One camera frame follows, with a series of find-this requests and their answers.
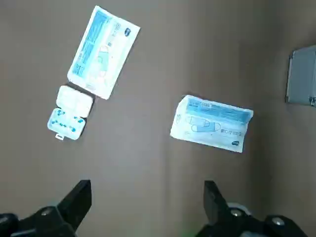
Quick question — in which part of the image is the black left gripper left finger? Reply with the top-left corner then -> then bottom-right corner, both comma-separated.
0,179 -> 92,237

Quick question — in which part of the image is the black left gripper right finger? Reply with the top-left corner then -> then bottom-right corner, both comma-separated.
196,180 -> 309,237

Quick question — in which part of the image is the aluminium first-aid case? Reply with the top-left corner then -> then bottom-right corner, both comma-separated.
285,45 -> 316,107

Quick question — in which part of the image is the folded mask packet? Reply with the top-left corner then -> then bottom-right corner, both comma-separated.
169,94 -> 254,153

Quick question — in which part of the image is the white pill box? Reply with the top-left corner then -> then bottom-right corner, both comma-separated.
46,85 -> 94,143

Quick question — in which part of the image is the large flat mask packet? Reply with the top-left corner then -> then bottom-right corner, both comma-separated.
67,5 -> 141,100

